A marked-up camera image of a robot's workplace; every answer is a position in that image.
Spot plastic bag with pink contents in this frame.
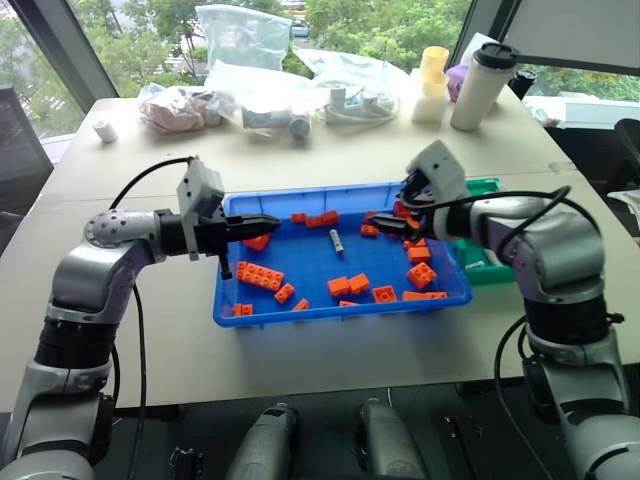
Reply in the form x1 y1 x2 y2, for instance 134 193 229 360
138 83 237 136

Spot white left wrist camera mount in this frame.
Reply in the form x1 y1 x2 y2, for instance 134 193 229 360
176 156 226 262

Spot green plastic bin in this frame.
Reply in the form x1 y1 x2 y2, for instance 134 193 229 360
451 176 519 287

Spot clear zip plastic bag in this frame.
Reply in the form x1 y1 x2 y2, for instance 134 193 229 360
194 4 294 77

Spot white tumbler with black lid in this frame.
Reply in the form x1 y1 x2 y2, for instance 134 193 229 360
449 41 518 133

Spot black office chair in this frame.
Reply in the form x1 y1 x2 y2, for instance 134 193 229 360
606 118 640 195

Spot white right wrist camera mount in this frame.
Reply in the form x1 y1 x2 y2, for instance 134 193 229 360
406 139 469 212

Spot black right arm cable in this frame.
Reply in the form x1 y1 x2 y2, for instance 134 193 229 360
398 184 574 480

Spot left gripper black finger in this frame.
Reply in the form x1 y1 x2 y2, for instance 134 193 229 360
228 226 275 245
227 213 281 230

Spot black cylindrical object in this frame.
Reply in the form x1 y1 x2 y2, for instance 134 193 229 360
510 68 539 102

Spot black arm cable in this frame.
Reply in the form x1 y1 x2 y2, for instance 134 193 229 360
107 156 199 480
398 184 574 480

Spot black chair back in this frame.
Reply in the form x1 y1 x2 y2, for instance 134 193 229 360
0 83 55 217

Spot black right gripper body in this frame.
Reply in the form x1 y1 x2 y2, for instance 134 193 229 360
401 168 435 236

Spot stacked pale yellow cups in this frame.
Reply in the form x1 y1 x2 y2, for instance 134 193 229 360
410 45 450 125

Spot purple object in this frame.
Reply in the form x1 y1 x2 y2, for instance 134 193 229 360
445 64 472 104

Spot dark rounded grey shape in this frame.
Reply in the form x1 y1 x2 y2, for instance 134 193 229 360
354 397 427 480
224 401 302 480

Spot blue plastic bin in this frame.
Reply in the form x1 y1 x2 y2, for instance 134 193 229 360
212 182 474 329

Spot small white cylinder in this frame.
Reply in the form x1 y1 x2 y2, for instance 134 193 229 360
93 119 118 145

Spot plastic bag with white power strip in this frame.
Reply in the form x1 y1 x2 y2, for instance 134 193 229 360
294 47 414 127

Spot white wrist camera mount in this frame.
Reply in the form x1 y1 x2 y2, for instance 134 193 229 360
406 139 469 212
176 156 226 262

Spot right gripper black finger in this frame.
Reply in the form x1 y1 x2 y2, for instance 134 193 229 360
371 211 420 229
382 223 424 242

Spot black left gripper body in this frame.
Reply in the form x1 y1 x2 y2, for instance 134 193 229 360
192 213 240 282

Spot long orange toy brick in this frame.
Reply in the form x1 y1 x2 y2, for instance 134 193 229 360
235 260 287 293

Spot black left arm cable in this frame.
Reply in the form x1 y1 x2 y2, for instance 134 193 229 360
107 156 199 480

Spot plastic bag with grey parts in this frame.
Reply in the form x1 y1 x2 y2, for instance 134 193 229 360
205 58 316 146

